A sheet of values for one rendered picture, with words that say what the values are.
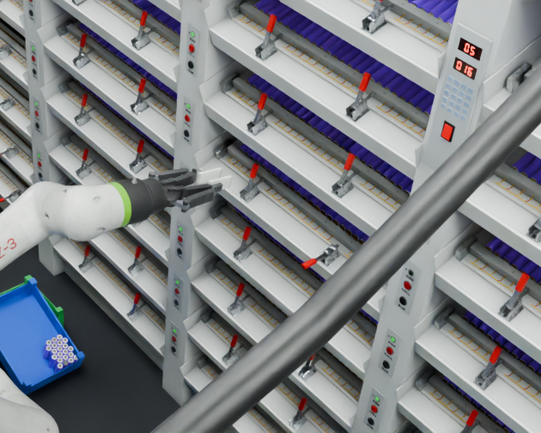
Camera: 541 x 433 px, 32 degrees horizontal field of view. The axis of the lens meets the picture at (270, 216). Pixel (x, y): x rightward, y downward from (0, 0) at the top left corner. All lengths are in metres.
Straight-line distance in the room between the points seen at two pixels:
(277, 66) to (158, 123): 0.55
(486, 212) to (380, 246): 1.17
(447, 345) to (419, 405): 0.19
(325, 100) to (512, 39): 0.46
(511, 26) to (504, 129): 1.01
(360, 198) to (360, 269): 1.42
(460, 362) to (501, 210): 0.38
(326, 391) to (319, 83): 0.78
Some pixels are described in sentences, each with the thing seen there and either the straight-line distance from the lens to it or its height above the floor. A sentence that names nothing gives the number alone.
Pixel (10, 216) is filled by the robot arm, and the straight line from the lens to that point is 1.96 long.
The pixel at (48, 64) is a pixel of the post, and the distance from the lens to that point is 2.84.
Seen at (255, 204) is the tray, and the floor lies 0.89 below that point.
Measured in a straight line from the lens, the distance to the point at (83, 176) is 2.89.
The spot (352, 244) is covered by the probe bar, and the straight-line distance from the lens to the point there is 2.08.
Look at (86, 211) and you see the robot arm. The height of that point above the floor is 1.09.
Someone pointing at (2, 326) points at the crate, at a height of 0.09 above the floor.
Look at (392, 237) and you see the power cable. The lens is 0.55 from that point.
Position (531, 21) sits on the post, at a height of 1.58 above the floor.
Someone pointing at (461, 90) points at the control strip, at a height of 1.45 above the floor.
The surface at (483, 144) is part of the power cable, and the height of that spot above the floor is 1.96.
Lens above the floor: 2.26
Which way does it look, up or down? 39 degrees down
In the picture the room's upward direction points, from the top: 8 degrees clockwise
